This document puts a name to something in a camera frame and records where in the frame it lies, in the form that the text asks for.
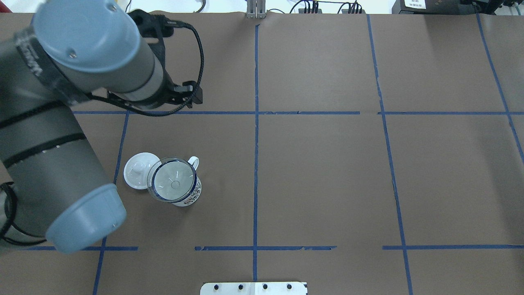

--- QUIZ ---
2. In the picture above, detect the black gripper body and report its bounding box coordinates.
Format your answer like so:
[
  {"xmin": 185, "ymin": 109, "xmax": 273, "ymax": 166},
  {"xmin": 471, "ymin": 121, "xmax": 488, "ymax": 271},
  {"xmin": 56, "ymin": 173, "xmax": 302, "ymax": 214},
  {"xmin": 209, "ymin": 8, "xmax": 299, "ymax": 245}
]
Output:
[{"xmin": 131, "ymin": 73, "xmax": 185, "ymax": 110}]

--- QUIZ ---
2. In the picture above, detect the white enamel mug lid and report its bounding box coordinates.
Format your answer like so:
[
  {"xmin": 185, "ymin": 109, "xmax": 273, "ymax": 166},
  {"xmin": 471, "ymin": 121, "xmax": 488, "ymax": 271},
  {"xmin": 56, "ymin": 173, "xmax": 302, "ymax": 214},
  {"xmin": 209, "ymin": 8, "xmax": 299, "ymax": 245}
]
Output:
[{"xmin": 123, "ymin": 152, "xmax": 160, "ymax": 189}]

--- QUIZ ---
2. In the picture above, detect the clear glass funnel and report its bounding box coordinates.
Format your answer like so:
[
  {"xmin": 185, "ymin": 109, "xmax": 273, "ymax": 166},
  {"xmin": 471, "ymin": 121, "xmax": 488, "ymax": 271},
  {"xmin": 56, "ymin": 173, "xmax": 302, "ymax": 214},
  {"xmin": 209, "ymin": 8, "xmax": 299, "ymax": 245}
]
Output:
[{"xmin": 147, "ymin": 157, "xmax": 198, "ymax": 203}]

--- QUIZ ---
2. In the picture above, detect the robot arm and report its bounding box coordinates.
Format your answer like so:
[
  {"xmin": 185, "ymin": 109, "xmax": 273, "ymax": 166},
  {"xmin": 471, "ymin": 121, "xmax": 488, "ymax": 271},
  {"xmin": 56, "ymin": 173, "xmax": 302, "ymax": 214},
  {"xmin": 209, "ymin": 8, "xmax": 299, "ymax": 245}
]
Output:
[{"xmin": 1, "ymin": 0, "xmax": 204, "ymax": 254}]

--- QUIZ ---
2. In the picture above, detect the white enamel mug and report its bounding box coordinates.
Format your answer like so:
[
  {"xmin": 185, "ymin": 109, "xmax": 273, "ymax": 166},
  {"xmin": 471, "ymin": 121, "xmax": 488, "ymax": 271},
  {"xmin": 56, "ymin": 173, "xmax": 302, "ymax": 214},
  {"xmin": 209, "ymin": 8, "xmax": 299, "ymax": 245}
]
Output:
[{"xmin": 150, "ymin": 156, "xmax": 202, "ymax": 207}]

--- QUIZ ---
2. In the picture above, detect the brown paper table cover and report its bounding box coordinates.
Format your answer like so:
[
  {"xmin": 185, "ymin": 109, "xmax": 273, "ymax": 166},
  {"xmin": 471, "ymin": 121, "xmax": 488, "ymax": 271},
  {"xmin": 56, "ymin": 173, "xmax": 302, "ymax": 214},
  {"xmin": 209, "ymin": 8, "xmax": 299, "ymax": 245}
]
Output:
[{"xmin": 1, "ymin": 13, "xmax": 523, "ymax": 295}]

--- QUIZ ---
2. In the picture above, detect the black box with label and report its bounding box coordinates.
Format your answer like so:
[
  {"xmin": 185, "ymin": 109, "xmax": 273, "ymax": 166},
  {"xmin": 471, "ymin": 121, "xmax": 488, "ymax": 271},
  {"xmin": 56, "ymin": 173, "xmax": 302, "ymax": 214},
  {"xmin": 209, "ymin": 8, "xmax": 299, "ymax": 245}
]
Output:
[{"xmin": 391, "ymin": 0, "xmax": 475, "ymax": 15}]

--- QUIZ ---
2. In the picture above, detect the black camera cable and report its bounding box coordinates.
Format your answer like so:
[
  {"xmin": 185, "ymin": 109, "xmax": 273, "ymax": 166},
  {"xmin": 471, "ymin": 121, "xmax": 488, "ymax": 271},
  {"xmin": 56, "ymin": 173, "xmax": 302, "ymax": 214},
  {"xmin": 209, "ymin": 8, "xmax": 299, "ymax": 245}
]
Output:
[{"xmin": 88, "ymin": 20, "xmax": 205, "ymax": 117}]

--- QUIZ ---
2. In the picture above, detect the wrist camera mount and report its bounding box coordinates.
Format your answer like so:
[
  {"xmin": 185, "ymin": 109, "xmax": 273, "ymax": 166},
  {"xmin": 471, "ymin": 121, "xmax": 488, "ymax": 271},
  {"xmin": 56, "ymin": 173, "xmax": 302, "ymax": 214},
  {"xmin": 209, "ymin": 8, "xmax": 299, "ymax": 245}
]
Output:
[{"xmin": 127, "ymin": 9, "xmax": 174, "ymax": 68}]

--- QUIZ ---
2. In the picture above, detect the aluminium frame post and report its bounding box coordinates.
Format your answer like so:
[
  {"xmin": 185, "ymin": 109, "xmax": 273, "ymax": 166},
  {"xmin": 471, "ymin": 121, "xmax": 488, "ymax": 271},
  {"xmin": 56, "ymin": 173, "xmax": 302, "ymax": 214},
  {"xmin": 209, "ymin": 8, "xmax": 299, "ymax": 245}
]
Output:
[{"xmin": 246, "ymin": 0, "xmax": 267, "ymax": 19}]

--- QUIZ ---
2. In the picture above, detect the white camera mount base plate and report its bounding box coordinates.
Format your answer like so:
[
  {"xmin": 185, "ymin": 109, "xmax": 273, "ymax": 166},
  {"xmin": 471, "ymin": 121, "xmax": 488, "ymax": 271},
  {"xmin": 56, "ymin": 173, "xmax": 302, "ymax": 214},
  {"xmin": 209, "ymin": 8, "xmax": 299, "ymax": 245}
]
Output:
[{"xmin": 200, "ymin": 281, "xmax": 308, "ymax": 295}]

